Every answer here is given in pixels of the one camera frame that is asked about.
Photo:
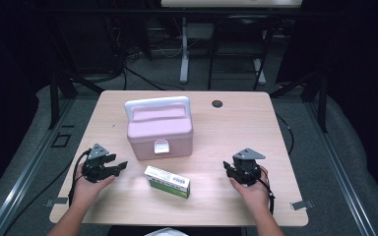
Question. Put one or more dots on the person's right hand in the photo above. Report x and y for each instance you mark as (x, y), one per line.
(256, 196)

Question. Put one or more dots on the white cloth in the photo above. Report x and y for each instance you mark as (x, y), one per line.
(165, 232)

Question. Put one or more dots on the black metal stand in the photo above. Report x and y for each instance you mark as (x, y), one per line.
(53, 101)
(323, 105)

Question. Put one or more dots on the aluminium floor rail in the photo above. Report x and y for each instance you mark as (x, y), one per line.
(19, 187)
(341, 173)

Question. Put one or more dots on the black chair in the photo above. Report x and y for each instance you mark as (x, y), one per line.
(211, 59)

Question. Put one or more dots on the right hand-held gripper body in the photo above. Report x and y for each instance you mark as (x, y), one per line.
(246, 172)

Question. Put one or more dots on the metal table bracket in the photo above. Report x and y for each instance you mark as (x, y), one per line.
(56, 202)
(302, 205)

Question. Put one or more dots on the pink plastic storage box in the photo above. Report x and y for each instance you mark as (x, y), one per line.
(159, 128)

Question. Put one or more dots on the black round table grommet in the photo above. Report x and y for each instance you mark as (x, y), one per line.
(217, 104)

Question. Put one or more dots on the white desk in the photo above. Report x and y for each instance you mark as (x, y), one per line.
(184, 49)

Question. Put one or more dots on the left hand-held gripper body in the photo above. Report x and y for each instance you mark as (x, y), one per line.
(95, 170)

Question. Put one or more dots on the person's left hand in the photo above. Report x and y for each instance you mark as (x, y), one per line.
(87, 193)

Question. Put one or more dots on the green and white medicine box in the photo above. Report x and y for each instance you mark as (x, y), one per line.
(165, 180)

